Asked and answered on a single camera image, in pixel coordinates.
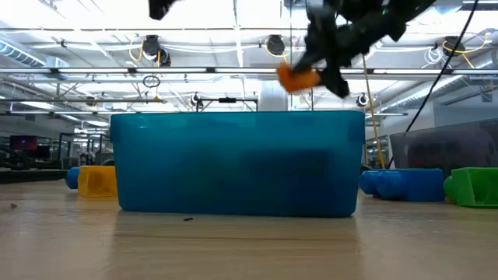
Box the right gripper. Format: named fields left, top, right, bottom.
left=293, top=0, right=439, bottom=99

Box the orange wedge toy block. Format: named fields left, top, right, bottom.
left=275, top=63, right=322, bottom=94

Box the teal plastic bin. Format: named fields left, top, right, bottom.
left=110, top=110, right=366, bottom=219

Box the smoky transparent plastic bin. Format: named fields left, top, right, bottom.
left=389, top=117, right=498, bottom=177

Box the white round column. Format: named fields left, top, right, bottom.
left=258, top=80, right=289, bottom=113

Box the large blue toy block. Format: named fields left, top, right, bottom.
left=359, top=167, right=446, bottom=203

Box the yellow toy block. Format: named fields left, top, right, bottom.
left=77, top=165, right=118, bottom=198

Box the background monitor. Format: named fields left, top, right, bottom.
left=9, top=135, right=39, bottom=152

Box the green toy block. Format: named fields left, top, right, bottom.
left=443, top=166, right=498, bottom=208

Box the yellow hanging cable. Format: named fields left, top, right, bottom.
left=361, top=54, right=387, bottom=170

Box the hanging black cable loop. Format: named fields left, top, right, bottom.
left=142, top=75, right=162, bottom=89

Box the black background rig frame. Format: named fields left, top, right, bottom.
left=196, top=96, right=259, bottom=114

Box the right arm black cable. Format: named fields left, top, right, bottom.
left=387, top=0, right=480, bottom=169

